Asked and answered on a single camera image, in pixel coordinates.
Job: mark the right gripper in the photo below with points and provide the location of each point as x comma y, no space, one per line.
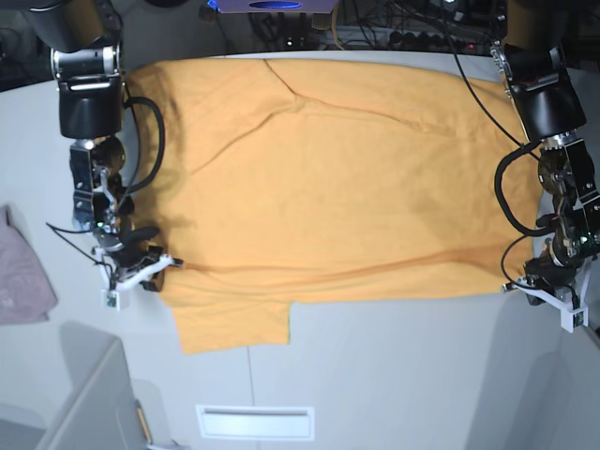
132,251

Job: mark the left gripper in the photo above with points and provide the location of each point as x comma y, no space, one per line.
557,265

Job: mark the yellow T-shirt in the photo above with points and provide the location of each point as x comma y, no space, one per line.
312,181

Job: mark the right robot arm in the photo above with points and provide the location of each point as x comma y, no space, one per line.
85,41

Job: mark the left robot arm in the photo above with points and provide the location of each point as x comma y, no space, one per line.
531,61

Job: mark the folded pink cloth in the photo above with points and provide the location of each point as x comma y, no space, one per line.
26,293

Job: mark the orange pencil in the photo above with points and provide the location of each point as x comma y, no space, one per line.
145,428

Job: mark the black power strip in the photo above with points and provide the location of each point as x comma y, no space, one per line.
433,42

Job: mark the blue-ringed device at back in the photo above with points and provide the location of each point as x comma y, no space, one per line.
275,6

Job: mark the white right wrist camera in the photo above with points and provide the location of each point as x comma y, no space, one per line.
119,282

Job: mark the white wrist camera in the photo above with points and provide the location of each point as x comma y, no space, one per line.
570,300
119,282

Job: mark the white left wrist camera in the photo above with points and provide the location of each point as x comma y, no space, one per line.
570,300

